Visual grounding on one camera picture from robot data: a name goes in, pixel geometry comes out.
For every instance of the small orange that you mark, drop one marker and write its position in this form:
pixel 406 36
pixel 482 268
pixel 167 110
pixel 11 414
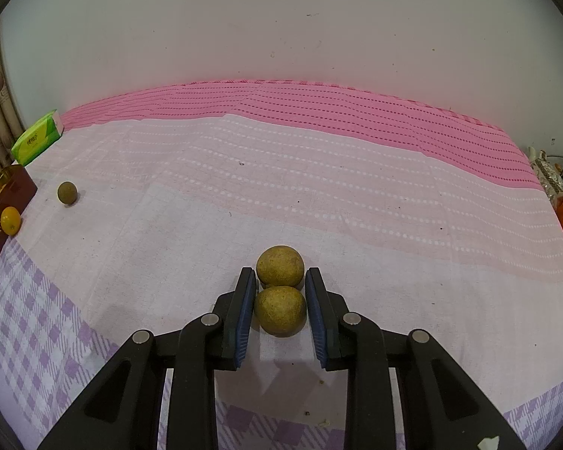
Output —
pixel 10 220

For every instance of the pink and purple checkered blanket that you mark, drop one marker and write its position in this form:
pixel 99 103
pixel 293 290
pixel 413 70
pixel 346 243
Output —
pixel 356 183

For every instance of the patterned white pouch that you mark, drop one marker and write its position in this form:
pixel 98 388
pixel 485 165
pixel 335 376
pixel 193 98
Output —
pixel 549 173

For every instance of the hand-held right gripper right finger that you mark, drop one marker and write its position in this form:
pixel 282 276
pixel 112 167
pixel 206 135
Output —
pixel 316 323

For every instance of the dark red box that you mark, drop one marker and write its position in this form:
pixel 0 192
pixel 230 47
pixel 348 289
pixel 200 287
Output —
pixel 16 190

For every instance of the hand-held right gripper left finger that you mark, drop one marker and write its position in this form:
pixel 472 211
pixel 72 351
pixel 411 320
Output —
pixel 244 323

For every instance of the brown longan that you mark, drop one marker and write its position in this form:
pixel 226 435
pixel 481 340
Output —
pixel 280 311
pixel 280 266
pixel 67 193

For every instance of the green tissue pack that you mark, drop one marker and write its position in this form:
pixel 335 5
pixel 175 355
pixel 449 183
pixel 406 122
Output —
pixel 36 138

